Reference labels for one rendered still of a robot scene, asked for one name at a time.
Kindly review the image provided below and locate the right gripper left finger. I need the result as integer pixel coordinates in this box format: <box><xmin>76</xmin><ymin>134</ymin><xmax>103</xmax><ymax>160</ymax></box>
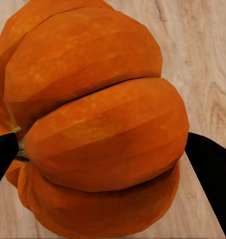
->
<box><xmin>0</xmin><ymin>132</ymin><xmax>19</xmax><ymax>181</ymax></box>

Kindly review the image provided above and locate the pumpkin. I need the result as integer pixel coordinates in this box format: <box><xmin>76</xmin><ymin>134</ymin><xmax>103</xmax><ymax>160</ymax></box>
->
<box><xmin>0</xmin><ymin>0</ymin><xmax>189</xmax><ymax>239</ymax></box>

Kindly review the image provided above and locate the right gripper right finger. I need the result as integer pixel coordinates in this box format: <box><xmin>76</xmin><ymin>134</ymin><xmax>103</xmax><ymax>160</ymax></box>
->
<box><xmin>184</xmin><ymin>132</ymin><xmax>226</xmax><ymax>236</ymax></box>

